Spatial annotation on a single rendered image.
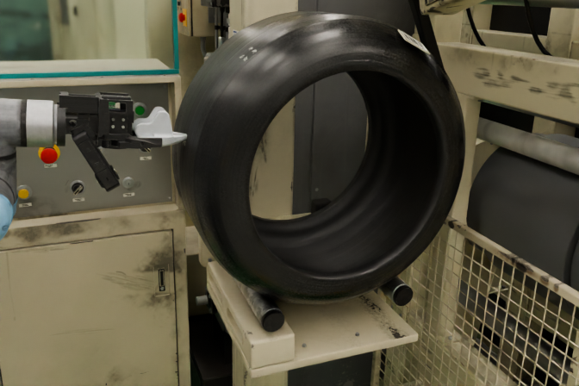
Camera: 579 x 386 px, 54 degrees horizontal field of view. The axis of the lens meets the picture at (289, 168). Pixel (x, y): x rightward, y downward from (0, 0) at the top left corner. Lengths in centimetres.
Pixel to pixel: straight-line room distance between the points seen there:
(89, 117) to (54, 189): 65
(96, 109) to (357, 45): 44
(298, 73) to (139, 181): 80
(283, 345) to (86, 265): 70
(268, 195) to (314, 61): 53
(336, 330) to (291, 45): 62
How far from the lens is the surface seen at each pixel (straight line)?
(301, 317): 129
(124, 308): 172
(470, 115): 156
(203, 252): 138
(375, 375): 184
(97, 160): 99
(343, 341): 122
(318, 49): 95
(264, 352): 112
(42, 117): 96
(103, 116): 96
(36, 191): 162
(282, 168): 139
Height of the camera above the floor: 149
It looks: 17 degrees down
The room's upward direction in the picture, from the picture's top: 1 degrees clockwise
